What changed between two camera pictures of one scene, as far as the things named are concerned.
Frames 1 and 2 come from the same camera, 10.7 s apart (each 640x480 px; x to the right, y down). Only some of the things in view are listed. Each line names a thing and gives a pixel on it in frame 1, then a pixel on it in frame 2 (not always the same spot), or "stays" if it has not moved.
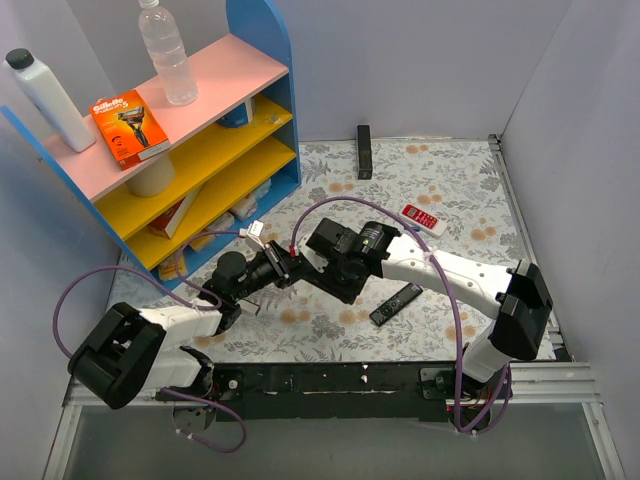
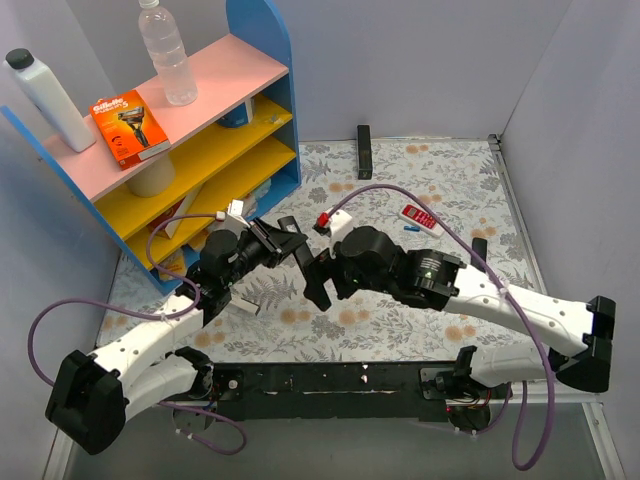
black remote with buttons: (399, 300) → (289, 224)
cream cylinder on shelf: (154, 180) stays
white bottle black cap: (42, 89) stays
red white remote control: (424, 221) stays
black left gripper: (275, 258) → (270, 241)
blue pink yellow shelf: (233, 152) stays
